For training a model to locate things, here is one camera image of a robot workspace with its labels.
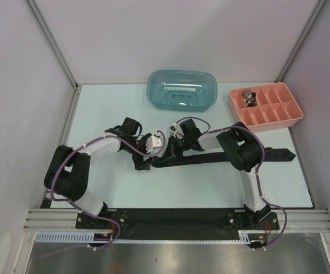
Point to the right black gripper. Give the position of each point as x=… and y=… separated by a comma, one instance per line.
x=172, y=149

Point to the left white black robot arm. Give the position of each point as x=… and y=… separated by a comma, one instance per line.
x=68, y=173

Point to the teal transparent plastic tub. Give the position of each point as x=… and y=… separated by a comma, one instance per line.
x=180, y=90

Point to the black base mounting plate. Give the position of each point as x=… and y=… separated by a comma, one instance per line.
x=181, y=224

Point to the white slotted cable duct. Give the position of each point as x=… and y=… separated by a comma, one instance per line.
x=93, y=238

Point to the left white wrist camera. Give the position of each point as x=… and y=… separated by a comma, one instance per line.
x=154, y=142

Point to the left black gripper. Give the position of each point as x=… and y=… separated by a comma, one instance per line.
x=139, y=162

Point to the rolled tie in tray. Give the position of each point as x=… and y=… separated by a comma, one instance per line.
x=249, y=99

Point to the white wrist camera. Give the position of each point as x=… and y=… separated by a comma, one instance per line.
x=176, y=131
x=154, y=142

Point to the pink compartment organizer tray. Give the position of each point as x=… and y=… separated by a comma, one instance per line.
x=276, y=107

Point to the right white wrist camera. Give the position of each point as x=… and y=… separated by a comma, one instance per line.
x=176, y=131

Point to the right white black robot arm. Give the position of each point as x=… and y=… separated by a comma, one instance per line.
x=235, y=144

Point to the aluminium extrusion rail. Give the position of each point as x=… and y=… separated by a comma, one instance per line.
x=64, y=220

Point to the dark striped necktie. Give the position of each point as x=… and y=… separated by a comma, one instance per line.
x=271, y=155

